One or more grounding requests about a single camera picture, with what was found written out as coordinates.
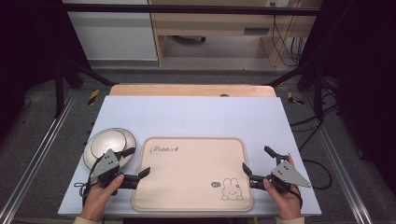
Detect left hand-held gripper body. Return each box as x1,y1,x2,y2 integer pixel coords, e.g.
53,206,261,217
90,147,140,197

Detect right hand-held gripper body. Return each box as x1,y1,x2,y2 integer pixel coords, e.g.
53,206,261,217
248,160,312,195

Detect silver round plate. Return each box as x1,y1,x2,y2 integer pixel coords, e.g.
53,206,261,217
82,127,137,171

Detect small white plate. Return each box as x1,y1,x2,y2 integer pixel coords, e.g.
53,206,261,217
90,129,128,159

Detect beige tray with rabbit print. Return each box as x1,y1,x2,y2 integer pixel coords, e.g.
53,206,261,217
131,136,254,213

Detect person's right hand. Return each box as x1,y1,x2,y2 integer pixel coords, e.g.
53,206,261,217
262,153,304,221

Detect person's left hand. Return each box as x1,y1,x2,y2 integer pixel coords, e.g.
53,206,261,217
80,174,125,222

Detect yellow black tape strip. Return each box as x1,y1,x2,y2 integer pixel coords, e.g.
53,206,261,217
87,89,101,106
286,91,305,106

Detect black metal stand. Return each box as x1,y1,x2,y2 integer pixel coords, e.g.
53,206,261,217
53,57,118,119
265,60,325,122

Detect dark curtain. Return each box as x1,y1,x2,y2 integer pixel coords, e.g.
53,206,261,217
297,0,396,195
0,0,92,143

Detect white cabinet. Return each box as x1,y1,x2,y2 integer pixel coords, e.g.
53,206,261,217
62,0,159,62

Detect wooden desk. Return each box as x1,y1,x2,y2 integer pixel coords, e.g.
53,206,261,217
147,0,323,67

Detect black metal crossbar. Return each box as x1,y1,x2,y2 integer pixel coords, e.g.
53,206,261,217
61,3,322,17

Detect black strap of right gripper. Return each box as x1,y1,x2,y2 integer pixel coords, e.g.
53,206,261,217
288,184,304,210

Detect grey cable of left gripper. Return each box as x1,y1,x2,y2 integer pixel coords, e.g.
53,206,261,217
73,169,104,207

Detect black floor cables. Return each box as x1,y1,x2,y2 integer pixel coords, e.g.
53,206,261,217
290,76,342,191

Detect aluminium floor rail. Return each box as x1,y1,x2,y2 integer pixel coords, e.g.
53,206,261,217
0,89,79,224
301,91,374,224

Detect black hanging cables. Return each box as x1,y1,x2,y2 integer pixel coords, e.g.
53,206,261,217
270,14,305,68

